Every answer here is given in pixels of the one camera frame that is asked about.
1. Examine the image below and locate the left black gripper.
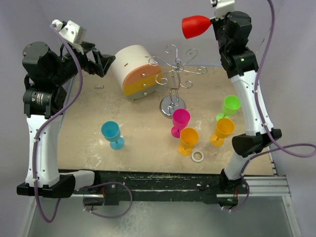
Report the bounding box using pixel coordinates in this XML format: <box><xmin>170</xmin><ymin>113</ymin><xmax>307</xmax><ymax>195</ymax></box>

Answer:
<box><xmin>50</xmin><ymin>40</ymin><xmax>114</xmax><ymax>86</ymax></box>

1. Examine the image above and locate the red plastic wine glass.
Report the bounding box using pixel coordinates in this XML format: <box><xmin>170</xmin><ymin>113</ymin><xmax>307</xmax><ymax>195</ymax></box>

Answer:
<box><xmin>181</xmin><ymin>15</ymin><xmax>212</xmax><ymax>39</ymax></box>

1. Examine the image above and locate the blue plastic wine glass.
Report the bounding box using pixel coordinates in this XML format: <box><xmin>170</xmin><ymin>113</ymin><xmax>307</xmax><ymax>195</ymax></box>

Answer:
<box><xmin>101</xmin><ymin>121</ymin><xmax>124</xmax><ymax>150</ymax></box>

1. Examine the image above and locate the chrome wine glass rack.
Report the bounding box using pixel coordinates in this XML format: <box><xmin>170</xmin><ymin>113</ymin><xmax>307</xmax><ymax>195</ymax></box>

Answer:
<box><xmin>148</xmin><ymin>44</ymin><xmax>207</xmax><ymax>118</ymax></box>

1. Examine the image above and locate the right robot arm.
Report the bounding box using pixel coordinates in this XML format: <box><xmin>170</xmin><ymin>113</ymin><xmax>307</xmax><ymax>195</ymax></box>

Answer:
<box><xmin>211</xmin><ymin>11</ymin><xmax>282</xmax><ymax>193</ymax></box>

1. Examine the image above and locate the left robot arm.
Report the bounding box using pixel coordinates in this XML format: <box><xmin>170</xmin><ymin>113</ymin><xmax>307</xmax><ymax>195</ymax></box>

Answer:
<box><xmin>17</xmin><ymin>41</ymin><xmax>115</xmax><ymax>198</ymax></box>

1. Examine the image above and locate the green plastic wine glass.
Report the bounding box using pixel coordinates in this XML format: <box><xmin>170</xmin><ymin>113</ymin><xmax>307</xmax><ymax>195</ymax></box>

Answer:
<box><xmin>216</xmin><ymin>95</ymin><xmax>241</xmax><ymax>121</ymax></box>

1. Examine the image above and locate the orange wine glass right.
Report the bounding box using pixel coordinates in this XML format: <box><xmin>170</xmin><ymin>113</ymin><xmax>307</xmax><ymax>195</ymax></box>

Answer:
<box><xmin>210</xmin><ymin>118</ymin><xmax>235</xmax><ymax>147</ymax></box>

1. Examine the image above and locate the orange wine glass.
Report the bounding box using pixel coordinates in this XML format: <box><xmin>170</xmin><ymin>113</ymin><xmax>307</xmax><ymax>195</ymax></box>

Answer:
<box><xmin>210</xmin><ymin>118</ymin><xmax>235</xmax><ymax>147</ymax></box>
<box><xmin>178</xmin><ymin>127</ymin><xmax>199</xmax><ymax>156</ymax></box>

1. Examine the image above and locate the pink plastic wine glass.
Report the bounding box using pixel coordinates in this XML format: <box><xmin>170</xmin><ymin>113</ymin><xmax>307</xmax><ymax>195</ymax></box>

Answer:
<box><xmin>171</xmin><ymin>109</ymin><xmax>191</xmax><ymax>138</ymax></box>

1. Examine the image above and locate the orange wine glass front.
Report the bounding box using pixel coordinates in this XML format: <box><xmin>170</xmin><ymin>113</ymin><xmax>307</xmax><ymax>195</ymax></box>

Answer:
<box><xmin>178</xmin><ymin>127</ymin><xmax>199</xmax><ymax>156</ymax></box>

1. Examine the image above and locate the round white drawer cabinet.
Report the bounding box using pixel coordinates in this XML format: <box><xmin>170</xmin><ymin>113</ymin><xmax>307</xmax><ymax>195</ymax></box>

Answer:
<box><xmin>110</xmin><ymin>45</ymin><xmax>162</xmax><ymax>101</ymax></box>

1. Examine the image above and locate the white tape roll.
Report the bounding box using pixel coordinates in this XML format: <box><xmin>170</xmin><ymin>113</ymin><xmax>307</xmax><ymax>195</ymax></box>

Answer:
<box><xmin>191</xmin><ymin>151</ymin><xmax>204</xmax><ymax>163</ymax></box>

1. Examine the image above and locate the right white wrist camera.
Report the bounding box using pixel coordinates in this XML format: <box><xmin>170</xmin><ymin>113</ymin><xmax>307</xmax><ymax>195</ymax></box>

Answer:
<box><xmin>210</xmin><ymin>0</ymin><xmax>235</xmax><ymax>19</ymax></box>

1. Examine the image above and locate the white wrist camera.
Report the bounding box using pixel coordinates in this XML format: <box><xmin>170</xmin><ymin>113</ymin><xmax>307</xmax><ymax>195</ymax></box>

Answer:
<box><xmin>210</xmin><ymin>0</ymin><xmax>235</xmax><ymax>19</ymax></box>
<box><xmin>52</xmin><ymin>19</ymin><xmax>86</xmax><ymax>54</ymax></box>

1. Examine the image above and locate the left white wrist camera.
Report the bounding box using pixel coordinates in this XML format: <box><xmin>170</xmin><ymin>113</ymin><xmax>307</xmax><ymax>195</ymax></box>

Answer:
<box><xmin>52</xmin><ymin>19</ymin><xmax>86</xmax><ymax>54</ymax></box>

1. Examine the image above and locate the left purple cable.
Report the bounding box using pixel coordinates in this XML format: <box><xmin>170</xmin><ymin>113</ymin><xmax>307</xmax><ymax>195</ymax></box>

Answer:
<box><xmin>33</xmin><ymin>23</ymin><xmax>83</xmax><ymax>223</ymax></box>

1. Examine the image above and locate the purple cable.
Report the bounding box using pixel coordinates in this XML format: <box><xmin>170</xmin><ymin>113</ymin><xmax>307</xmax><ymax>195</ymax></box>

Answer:
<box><xmin>33</xmin><ymin>23</ymin><xmax>83</xmax><ymax>223</ymax></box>
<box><xmin>221</xmin><ymin>0</ymin><xmax>316</xmax><ymax>213</ymax></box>

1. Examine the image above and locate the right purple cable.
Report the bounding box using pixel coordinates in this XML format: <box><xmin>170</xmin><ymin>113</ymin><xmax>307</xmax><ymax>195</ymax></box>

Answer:
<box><xmin>221</xmin><ymin>0</ymin><xmax>316</xmax><ymax>213</ymax></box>

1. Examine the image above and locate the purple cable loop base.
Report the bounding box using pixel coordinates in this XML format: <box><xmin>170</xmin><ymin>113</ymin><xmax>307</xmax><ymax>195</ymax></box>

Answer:
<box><xmin>83</xmin><ymin>182</ymin><xmax>135</xmax><ymax>219</ymax></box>

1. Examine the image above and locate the black base frame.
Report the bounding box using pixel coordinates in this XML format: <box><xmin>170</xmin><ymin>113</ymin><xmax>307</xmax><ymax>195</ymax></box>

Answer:
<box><xmin>74</xmin><ymin>171</ymin><xmax>250</xmax><ymax>206</ymax></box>

